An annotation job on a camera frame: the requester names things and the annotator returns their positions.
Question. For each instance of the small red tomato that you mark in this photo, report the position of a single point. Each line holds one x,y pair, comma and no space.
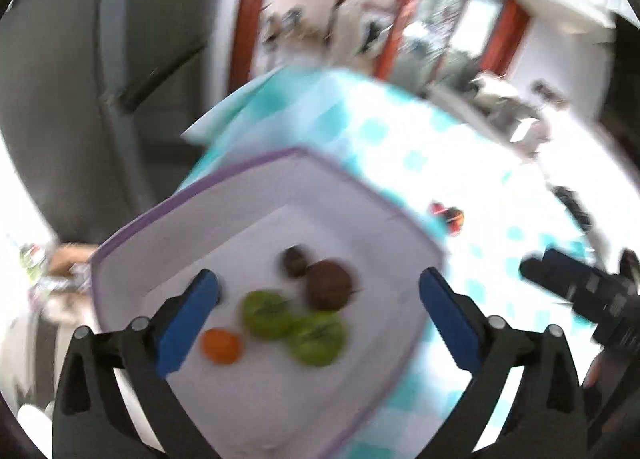
438,209

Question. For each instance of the green tomato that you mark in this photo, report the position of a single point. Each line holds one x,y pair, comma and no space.
318,340

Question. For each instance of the person's right hand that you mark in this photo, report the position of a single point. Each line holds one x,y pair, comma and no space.
597,379

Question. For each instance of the red door frame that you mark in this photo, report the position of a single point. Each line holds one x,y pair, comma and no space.
252,4

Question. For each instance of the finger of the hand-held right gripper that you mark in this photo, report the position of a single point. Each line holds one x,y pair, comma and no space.
555,271

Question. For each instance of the silver cooking pot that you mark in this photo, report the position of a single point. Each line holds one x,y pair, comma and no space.
522,126

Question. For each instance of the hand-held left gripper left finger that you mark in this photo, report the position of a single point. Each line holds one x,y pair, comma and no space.
187,324

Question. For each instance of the red-brown tomato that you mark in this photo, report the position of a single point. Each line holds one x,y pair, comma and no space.
328,285

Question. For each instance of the white tray with purple rim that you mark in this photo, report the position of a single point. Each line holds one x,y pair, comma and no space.
300,219

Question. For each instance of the grey refrigerator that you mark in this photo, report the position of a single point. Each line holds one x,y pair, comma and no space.
100,64

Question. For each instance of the teal white checked tablecloth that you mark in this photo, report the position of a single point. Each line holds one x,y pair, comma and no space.
380,139

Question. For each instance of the red fruit on table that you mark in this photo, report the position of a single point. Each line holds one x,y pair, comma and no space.
455,220

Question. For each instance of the small orange tomato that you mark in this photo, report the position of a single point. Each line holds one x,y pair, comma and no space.
221,346

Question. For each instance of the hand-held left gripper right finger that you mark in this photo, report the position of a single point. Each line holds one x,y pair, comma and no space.
452,324

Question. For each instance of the dark object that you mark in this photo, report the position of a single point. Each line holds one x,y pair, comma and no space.
575,209

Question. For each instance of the yellow-green tomato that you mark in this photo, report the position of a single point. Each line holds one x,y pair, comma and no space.
267,315

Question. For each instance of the dark purple round fruit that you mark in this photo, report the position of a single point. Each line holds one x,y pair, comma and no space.
295,261

